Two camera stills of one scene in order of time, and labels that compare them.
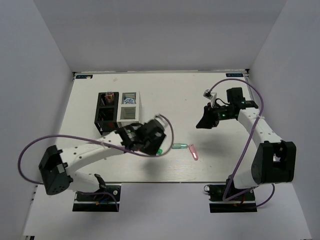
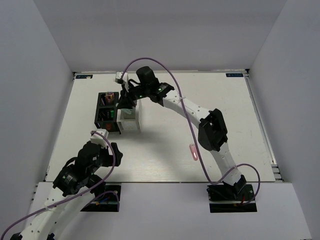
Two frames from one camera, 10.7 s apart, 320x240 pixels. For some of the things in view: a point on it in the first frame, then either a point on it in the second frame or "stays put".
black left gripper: [153, 148] to [118, 154]
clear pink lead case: [193, 151] stays put
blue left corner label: [84, 76] stays put
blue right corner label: [234, 75] stays put
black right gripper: [209, 120] to [126, 100]
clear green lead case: [178, 145] to [127, 110]
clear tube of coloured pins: [110, 96] stays put
